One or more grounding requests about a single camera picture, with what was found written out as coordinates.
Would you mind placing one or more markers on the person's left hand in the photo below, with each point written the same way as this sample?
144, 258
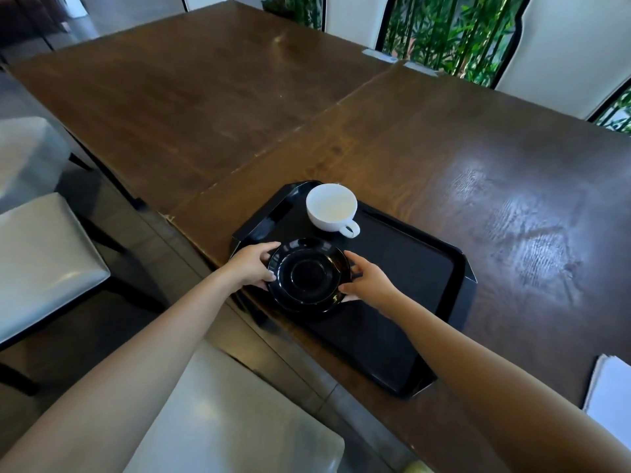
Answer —
246, 268

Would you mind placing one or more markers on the person's right hand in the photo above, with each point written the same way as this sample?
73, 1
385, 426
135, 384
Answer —
374, 290

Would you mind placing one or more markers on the person's left thumb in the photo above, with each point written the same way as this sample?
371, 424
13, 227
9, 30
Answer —
267, 279

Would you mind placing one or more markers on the person's right thumb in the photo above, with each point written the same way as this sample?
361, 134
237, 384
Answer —
349, 290

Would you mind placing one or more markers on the black saucer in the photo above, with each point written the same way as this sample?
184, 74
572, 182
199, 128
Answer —
308, 278

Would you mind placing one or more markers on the person's left forearm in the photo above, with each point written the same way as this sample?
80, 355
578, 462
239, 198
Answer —
123, 379

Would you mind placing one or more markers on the person's right forearm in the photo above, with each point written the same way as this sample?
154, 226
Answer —
493, 384

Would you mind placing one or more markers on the black plastic tray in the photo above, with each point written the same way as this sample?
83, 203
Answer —
394, 270

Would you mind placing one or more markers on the white coffee cup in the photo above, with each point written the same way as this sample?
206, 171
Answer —
331, 206

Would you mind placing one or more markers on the white cushioned chair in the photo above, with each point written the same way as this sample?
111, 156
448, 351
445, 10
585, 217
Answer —
355, 17
27, 152
557, 49
204, 0
44, 261
231, 418

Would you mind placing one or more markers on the grey tape strip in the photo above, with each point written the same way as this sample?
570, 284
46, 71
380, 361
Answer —
379, 55

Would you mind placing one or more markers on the green bamboo plants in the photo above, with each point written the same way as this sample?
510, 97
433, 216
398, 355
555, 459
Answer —
443, 34

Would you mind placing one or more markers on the stack of white papers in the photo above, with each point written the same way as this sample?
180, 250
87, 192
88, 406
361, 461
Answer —
609, 398

